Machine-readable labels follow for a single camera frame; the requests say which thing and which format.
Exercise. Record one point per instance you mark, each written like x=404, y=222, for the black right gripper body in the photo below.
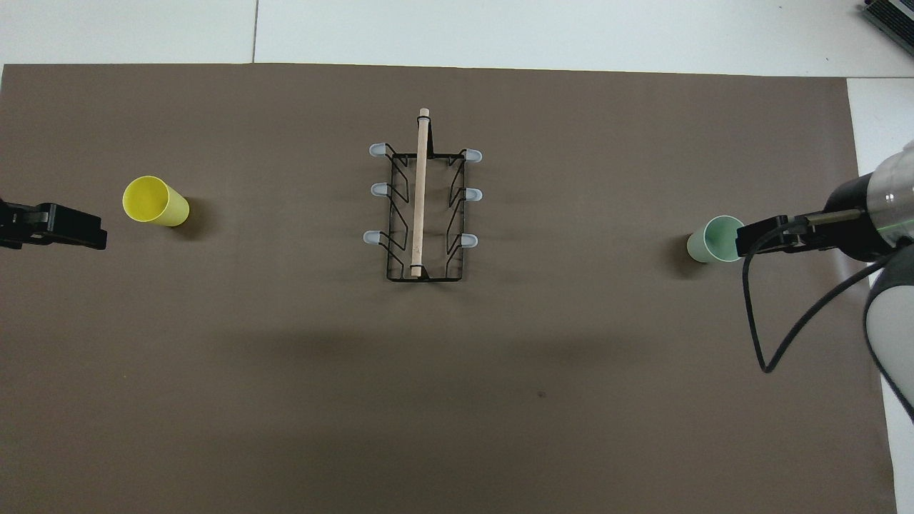
x=857, y=235

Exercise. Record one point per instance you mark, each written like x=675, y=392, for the pale green plastic cup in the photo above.
x=717, y=239

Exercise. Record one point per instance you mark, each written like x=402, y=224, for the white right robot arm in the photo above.
x=889, y=328

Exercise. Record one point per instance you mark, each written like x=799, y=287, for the yellow plastic cup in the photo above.
x=156, y=201

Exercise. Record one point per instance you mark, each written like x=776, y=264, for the grey ribbed device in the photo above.
x=891, y=20

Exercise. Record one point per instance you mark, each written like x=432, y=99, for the brown table mat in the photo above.
x=285, y=357

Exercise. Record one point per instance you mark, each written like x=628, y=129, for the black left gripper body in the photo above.
x=14, y=225

